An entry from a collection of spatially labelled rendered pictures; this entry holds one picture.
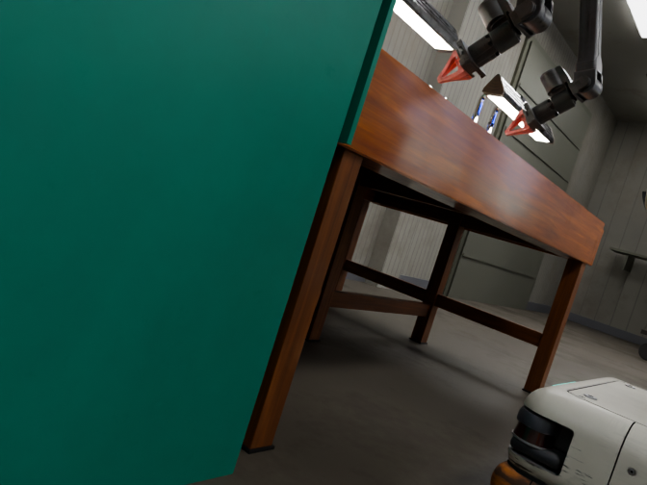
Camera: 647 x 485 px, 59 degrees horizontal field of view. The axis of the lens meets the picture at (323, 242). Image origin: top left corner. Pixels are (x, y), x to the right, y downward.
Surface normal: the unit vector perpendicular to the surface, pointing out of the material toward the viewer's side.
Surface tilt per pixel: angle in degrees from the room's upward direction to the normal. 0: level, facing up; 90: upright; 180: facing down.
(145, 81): 90
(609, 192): 90
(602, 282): 90
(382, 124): 90
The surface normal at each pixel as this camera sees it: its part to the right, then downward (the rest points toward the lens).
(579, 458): -0.61, -0.15
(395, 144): 0.73, 0.27
